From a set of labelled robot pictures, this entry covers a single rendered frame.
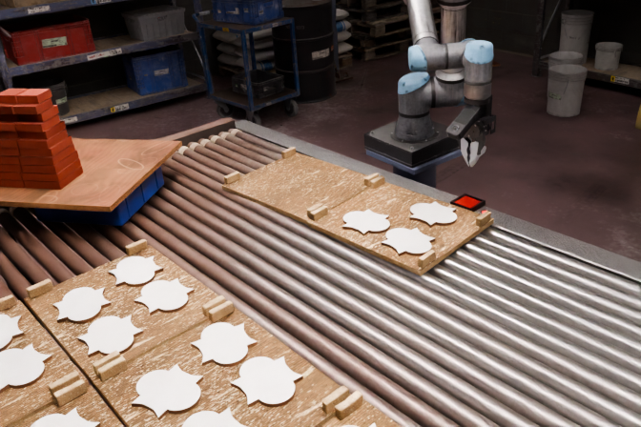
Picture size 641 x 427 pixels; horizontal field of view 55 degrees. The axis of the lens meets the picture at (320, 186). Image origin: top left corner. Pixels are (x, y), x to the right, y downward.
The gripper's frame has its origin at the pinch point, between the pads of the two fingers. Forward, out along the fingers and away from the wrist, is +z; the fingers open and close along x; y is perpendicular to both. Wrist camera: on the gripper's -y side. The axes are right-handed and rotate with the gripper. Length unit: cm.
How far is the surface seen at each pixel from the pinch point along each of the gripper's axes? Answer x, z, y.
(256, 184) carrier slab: 59, 12, -36
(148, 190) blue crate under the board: 80, 10, -65
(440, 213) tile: -0.6, 11.0, -14.1
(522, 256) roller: -27.6, 14.0, -14.2
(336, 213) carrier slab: 23.5, 12.1, -32.9
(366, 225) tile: 10.6, 11.0, -33.1
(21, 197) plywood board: 87, 2, -101
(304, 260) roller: 13, 14, -54
